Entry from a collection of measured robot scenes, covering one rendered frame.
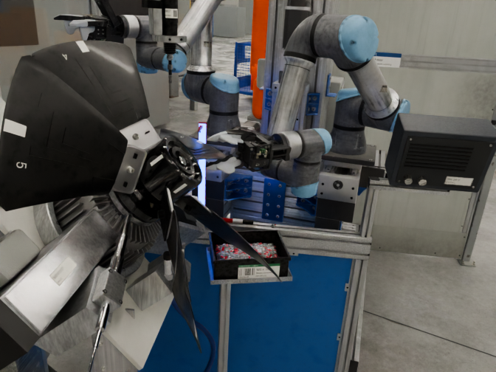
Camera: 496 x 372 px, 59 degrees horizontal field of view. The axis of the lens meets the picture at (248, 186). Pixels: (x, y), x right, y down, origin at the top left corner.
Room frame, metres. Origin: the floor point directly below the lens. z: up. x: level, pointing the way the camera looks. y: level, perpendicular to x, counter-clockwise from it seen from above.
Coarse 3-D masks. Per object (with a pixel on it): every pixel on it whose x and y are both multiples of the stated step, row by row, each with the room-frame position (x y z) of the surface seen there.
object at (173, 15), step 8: (160, 0) 0.93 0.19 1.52; (168, 0) 0.92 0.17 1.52; (176, 0) 0.93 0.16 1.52; (168, 8) 0.92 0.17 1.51; (176, 8) 0.93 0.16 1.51; (168, 16) 0.92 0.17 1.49; (176, 16) 0.93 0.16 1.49; (168, 24) 0.92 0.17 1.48; (176, 24) 0.93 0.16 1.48; (168, 32) 0.92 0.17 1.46; (176, 32) 0.93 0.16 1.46; (168, 48) 0.92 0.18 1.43
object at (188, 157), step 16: (160, 144) 0.81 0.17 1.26; (176, 144) 0.87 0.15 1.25; (160, 160) 0.79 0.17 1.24; (176, 160) 0.81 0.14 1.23; (192, 160) 0.88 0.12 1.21; (144, 176) 0.79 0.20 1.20; (160, 176) 0.78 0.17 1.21; (176, 176) 0.78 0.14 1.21; (192, 176) 0.83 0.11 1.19; (144, 192) 0.80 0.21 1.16; (160, 192) 0.78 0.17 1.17; (128, 208) 0.77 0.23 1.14; (144, 208) 0.78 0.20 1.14; (160, 208) 0.83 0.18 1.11
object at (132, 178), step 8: (128, 144) 0.76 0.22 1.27; (128, 152) 0.76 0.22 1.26; (136, 152) 0.78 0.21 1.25; (144, 152) 0.80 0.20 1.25; (128, 160) 0.76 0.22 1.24; (136, 160) 0.78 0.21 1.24; (144, 160) 0.80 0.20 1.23; (120, 168) 0.75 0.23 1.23; (136, 168) 0.78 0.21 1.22; (120, 176) 0.75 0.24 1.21; (128, 176) 0.76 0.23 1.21; (136, 176) 0.78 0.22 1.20; (120, 184) 0.75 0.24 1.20; (128, 184) 0.76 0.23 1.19; (136, 184) 0.78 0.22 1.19; (120, 192) 0.75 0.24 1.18; (128, 192) 0.76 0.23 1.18
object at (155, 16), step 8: (144, 0) 0.91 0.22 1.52; (152, 0) 0.90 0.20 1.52; (152, 8) 0.91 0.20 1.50; (160, 8) 0.91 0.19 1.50; (152, 16) 0.91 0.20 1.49; (160, 16) 0.91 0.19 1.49; (152, 24) 0.91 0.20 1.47; (160, 24) 0.91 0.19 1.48; (152, 32) 0.91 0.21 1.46; (160, 32) 0.91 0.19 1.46; (152, 40) 0.92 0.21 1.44; (160, 40) 0.90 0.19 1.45; (168, 40) 0.90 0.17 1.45; (176, 40) 0.91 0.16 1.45; (184, 40) 0.92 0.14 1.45
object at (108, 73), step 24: (48, 48) 0.93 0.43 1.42; (72, 48) 0.96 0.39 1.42; (96, 48) 1.00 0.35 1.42; (120, 48) 1.04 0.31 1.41; (72, 72) 0.92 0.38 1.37; (96, 72) 0.94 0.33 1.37; (120, 72) 0.97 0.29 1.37; (96, 96) 0.90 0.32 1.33; (120, 96) 0.92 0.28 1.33; (144, 96) 0.95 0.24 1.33; (120, 120) 0.88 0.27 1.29
